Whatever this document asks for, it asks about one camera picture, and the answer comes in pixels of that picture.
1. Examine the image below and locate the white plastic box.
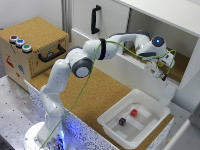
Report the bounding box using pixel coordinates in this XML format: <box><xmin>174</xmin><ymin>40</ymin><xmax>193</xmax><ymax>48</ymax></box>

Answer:
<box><xmin>96</xmin><ymin>88</ymin><xmax>171</xmax><ymax>150</ymax></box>

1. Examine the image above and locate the green cable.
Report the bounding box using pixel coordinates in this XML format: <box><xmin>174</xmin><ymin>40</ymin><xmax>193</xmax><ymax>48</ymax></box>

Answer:
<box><xmin>38</xmin><ymin>39</ymin><xmax>177</xmax><ymax>150</ymax></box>

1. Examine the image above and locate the black door handle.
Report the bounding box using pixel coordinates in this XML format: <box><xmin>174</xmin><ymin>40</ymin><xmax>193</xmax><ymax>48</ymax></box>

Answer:
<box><xmin>90</xmin><ymin>4</ymin><xmax>102</xmax><ymax>35</ymax></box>

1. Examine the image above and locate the blue button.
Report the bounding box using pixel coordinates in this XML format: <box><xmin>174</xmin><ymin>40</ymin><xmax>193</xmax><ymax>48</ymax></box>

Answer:
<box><xmin>15</xmin><ymin>38</ymin><xmax>26</xmax><ymax>48</ymax></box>

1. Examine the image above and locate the pink block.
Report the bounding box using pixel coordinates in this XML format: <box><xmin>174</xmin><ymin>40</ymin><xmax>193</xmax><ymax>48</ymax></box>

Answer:
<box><xmin>130</xmin><ymin>108</ymin><xmax>139</xmax><ymax>118</ymax></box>

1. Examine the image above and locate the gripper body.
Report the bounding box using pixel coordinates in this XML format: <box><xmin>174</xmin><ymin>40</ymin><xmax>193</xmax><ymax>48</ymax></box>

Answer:
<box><xmin>144</xmin><ymin>52</ymin><xmax>176</xmax><ymax>81</ymax></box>

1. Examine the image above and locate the purple block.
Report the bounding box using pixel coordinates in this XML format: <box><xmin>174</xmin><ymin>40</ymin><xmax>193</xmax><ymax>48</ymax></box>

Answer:
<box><xmin>118</xmin><ymin>117</ymin><xmax>127</xmax><ymax>127</ymax></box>

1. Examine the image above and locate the red button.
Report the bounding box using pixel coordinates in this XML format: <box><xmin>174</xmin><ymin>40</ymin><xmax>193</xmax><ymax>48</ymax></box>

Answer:
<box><xmin>8</xmin><ymin>34</ymin><xmax>19</xmax><ymax>44</ymax></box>

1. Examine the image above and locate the black drawer handle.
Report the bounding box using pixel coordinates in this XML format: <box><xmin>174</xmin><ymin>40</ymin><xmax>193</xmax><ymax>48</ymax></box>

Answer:
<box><xmin>37</xmin><ymin>43</ymin><xmax>67</xmax><ymax>64</ymax></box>

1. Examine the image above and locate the white sliding door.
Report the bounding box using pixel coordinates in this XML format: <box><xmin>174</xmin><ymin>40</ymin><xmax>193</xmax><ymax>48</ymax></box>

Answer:
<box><xmin>72</xmin><ymin>0</ymin><xmax>131</xmax><ymax>45</ymax></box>

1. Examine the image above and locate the white cabinet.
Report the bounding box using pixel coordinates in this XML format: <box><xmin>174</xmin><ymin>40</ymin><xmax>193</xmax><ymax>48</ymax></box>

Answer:
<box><xmin>70</xmin><ymin>0</ymin><xmax>200</xmax><ymax>105</ymax></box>

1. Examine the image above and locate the wooden drawer box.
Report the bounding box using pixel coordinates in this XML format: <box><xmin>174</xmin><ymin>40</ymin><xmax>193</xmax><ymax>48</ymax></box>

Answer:
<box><xmin>0</xmin><ymin>16</ymin><xmax>71</xmax><ymax>92</ymax></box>

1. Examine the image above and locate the green button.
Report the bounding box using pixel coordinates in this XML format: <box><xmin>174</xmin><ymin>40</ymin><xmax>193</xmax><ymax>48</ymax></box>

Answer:
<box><xmin>21</xmin><ymin>43</ymin><xmax>33</xmax><ymax>54</ymax></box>

